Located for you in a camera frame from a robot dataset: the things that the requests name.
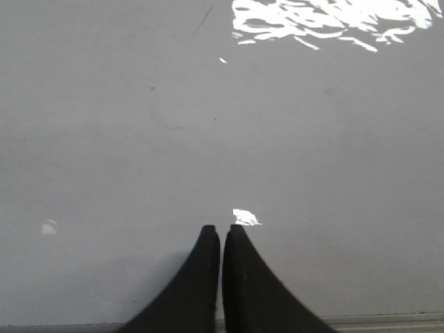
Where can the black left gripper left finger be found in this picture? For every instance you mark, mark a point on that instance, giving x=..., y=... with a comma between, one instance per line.
x=188, y=301

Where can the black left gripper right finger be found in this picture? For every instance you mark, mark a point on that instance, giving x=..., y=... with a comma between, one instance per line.
x=254, y=300

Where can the white whiteboard with aluminium frame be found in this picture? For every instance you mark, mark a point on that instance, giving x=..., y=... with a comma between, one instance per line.
x=128, y=125

